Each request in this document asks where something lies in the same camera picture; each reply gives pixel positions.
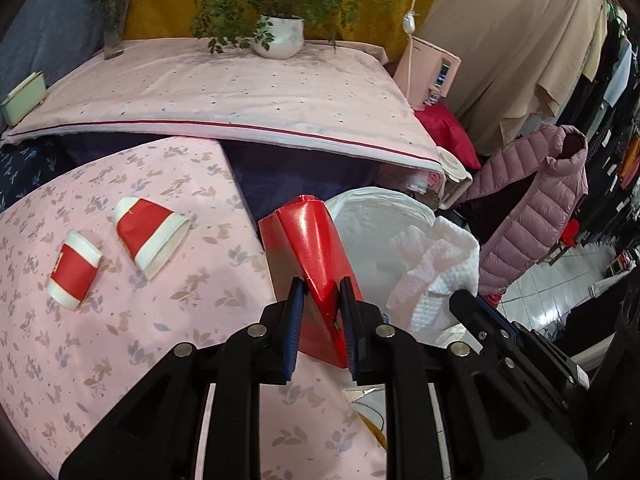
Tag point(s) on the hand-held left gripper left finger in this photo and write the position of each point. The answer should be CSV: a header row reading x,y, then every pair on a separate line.
x,y
292,330

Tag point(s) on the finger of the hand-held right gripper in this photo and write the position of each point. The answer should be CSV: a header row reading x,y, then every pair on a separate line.
x,y
480,317

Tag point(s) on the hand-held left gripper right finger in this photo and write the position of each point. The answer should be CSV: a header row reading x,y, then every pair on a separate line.
x,y
350,330

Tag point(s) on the white paper towel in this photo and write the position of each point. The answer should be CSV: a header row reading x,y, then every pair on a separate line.
x,y
440,270

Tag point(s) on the bin with white plastic liner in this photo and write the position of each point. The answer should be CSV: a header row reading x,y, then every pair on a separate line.
x,y
370,240

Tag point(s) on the pink down jacket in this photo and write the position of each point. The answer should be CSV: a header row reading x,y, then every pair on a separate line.
x,y
535,210

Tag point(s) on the pink floral sheet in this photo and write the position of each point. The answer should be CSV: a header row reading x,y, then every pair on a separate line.
x,y
150,360

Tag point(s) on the white plastic container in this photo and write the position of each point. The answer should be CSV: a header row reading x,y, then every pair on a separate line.
x,y
452,165

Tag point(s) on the dark purple cloth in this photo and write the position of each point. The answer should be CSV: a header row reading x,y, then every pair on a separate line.
x,y
280,170

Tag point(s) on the large crushed red paper cup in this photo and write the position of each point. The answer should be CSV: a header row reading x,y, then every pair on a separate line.
x,y
145,230

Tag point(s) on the red cloth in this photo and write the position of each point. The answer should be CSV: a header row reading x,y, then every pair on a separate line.
x,y
450,132

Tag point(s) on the small red paper cup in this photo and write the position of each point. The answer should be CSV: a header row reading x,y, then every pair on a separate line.
x,y
75,272

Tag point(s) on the pale pink dotted blanket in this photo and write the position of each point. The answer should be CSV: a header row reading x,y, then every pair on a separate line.
x,y
225,95

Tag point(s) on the pink appliance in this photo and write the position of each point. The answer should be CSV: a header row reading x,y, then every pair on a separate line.
x,y
425,70

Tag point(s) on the row of hanging clothes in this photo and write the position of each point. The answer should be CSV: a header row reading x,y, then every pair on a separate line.
x,y
615,85

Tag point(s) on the beige curtain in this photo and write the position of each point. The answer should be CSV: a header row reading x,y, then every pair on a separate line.
x,y
500,35

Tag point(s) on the green plant in white pot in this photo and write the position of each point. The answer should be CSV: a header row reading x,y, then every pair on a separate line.
x,y
280,35

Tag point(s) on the navy floral cloth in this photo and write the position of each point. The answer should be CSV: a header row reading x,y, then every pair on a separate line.
x,y
25,170

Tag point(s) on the glass vase with pink flowers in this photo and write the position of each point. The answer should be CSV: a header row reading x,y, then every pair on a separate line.
x,y
115,35

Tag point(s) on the mustard yellow blanket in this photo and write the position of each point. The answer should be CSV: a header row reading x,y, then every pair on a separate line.
x,y
150,15

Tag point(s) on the mint green box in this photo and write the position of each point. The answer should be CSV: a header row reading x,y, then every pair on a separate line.
x,y
22,97

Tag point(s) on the blue fabric backdrop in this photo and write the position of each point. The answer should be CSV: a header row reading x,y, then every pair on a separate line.
x,y
50,35

